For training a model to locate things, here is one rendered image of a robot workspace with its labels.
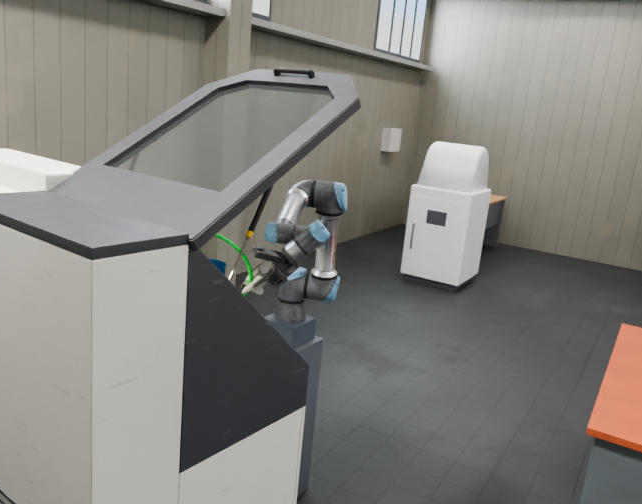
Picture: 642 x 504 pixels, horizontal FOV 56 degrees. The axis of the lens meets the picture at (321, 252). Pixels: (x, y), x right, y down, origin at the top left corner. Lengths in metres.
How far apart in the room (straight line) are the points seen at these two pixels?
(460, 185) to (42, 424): 5.42
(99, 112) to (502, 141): 6.40
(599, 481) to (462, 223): 4.27
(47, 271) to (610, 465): 2.05
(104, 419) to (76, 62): 3.53
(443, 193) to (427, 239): 0.54
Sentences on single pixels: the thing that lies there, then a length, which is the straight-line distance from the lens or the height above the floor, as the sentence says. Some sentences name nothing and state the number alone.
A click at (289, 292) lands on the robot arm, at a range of 2.66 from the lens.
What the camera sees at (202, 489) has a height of 0.69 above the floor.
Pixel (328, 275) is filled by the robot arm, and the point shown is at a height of 1.14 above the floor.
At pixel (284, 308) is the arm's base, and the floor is 0.96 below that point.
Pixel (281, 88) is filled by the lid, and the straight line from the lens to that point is 2.33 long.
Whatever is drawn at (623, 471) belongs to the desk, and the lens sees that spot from 2.62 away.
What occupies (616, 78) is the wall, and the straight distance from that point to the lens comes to 9.45.
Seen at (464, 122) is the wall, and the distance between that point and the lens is 9.84.
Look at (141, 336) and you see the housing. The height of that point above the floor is 1.25.
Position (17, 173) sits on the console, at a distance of 2.32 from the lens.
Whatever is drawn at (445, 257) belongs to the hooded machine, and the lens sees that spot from 6.66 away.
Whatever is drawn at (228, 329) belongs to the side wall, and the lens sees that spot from 1.79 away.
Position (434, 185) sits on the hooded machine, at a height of 1.10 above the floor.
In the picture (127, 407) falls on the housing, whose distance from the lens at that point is 1.64.
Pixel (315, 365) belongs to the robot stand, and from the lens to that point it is 2.84.
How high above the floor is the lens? 1.86
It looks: 14 degrees down
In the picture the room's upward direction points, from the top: 6 degrees clockwise
